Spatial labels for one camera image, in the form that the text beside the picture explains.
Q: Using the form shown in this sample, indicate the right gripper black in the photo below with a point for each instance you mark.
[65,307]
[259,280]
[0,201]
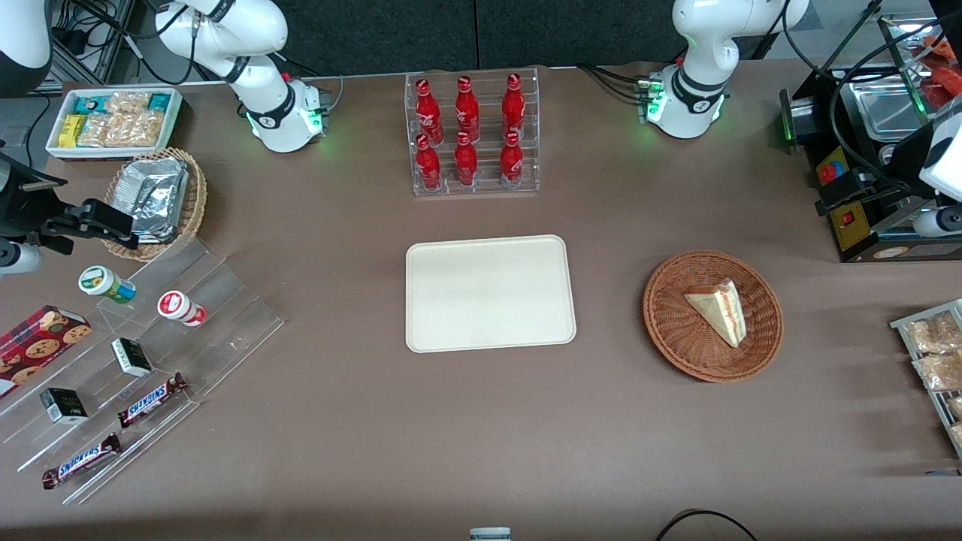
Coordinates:
[16,204]

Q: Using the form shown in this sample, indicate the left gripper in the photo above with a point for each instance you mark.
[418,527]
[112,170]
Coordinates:
[893,177]

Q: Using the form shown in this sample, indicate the triangular sandwich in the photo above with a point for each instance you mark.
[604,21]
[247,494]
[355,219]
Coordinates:
[721,308]

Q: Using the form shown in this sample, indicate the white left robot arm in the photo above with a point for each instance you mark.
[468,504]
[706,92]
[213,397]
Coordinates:
[699,45]

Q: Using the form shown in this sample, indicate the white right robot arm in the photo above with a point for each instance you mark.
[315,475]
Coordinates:
[255,75]

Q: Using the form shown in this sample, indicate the light tan wicker basket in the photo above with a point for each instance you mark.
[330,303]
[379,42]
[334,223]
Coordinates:
[197,203]

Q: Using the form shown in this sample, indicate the tray of packaged snacks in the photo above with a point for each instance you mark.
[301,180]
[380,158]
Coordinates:
[902,324]

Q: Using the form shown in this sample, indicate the brown round wicker basket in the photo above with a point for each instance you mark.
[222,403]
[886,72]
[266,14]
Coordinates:
[676,338]

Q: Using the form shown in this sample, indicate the cream rectangular tray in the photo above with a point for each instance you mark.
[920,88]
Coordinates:
[488,293]

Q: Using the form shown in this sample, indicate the green lid yogurt cup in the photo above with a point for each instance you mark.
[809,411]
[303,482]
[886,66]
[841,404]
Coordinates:
[101,282]

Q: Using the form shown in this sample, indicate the silver foil packet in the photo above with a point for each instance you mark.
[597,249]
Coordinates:
[150,195]

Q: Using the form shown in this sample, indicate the white plastic snack bin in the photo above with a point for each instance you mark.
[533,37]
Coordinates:
[113,154]

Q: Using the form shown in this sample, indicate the steel warmer pan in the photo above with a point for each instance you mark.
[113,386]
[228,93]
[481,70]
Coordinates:
[887,105]

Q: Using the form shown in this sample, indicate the clear nut snack bag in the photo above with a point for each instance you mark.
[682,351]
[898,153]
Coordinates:
[128,102]
[96,131]
[139,129]

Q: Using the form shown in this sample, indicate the yellow snack pack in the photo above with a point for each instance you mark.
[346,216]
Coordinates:
[71,131]

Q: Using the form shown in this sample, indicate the black glass food warmer cabinet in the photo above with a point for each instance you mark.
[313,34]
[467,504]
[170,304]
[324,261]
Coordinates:
[808,120]

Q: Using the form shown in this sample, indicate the red lid yogurt cup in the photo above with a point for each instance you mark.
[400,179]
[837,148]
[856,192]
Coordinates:
[176,306]

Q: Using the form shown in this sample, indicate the red plaid cookie box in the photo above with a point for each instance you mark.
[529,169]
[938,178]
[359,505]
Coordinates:
[37,346]

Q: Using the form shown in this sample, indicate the teal snack pack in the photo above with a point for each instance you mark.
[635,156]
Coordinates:
[159,101]
[88,104]

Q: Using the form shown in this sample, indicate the small black carton box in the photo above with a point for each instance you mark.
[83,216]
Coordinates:
[66,406]
[134,358]

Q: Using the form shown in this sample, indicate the clear cracker snack bag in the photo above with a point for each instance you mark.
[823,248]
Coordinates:
[939,370]
[932,334]
[956,407]

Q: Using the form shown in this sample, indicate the red orange hot food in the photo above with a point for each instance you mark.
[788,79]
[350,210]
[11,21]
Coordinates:
[945,71]

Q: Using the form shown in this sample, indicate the clear acrylic stepped display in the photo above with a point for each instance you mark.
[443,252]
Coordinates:
[225,315]

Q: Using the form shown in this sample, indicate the Snickers chocolate bar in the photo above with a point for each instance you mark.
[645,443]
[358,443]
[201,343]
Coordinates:
[150,400]
[79,462]

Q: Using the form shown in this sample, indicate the red cola bottle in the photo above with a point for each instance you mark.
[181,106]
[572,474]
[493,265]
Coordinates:
[467,109]
[428,113]
[512,161]
[466,164]
[428,167]
[513,107]

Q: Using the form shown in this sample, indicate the dark backdrop panel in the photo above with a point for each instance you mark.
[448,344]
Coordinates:
[376,34]
[571,30]

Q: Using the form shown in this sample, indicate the clear acrylic bottle rack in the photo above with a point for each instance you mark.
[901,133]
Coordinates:
[488,191]

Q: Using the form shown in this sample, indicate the small grey device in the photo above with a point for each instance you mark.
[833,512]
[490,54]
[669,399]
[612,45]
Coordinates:
[490,534]

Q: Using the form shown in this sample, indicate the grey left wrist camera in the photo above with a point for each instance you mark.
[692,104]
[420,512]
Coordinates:
[939,222]

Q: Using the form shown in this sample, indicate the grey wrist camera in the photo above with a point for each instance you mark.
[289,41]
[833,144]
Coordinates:
[939,222]
[19,259]

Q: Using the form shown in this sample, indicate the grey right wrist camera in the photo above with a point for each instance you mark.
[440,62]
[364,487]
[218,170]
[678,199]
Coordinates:
[19,259]

